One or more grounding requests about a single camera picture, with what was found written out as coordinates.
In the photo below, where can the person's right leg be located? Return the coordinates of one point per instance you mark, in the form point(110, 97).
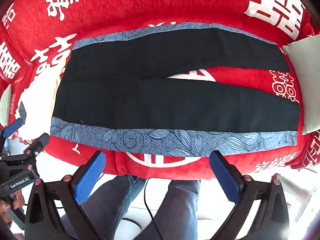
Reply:
point(180, 205)

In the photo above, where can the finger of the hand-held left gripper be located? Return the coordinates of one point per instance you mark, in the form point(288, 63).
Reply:
point(13, 128)
point(37, 145)

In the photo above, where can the black pants with blue stripes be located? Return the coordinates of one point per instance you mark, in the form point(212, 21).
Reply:
point(160, 95)

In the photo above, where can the person's left hand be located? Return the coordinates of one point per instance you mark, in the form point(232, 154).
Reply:
point(17, 201)

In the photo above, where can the person's left leg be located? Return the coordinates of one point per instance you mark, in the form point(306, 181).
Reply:
point(112, 200)

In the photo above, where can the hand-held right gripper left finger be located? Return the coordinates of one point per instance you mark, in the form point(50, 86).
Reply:
point(90, 177)

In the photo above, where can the clear plastic box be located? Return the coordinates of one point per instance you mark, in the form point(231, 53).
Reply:
point(296, 192)

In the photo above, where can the white pillow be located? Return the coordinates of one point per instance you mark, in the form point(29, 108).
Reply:
point(5, 105)
point(303, 85)

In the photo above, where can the red printed blanket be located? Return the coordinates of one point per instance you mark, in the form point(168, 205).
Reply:
point(140, 10)

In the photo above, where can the white round object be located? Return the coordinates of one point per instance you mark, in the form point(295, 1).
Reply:
point(130, 228)

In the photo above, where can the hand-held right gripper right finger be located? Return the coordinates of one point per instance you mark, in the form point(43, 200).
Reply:
point(225, 177)

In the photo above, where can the person's leg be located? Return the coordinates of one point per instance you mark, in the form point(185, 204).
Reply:
point(112, 200)
point(180, 205)

